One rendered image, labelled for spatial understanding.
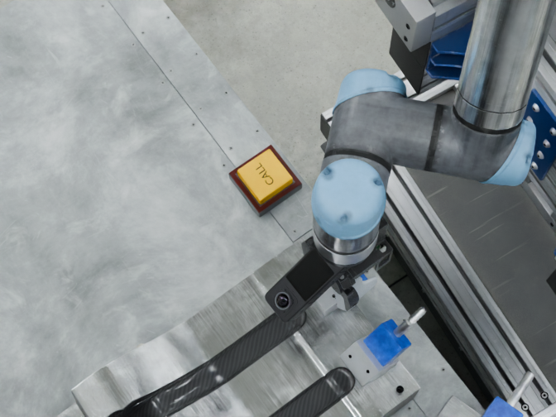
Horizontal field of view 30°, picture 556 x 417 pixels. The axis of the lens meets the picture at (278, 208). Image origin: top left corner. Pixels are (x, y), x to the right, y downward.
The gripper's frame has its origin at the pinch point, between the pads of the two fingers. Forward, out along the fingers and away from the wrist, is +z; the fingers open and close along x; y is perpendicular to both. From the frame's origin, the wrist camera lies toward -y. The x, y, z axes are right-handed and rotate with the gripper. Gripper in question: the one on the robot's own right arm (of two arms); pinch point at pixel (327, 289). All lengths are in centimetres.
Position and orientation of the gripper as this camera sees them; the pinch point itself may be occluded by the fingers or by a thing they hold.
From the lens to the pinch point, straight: 140.5
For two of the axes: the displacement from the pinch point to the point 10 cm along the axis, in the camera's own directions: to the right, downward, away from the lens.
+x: -5.9, -7.6, 2.8
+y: 8.1, -5.6, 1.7
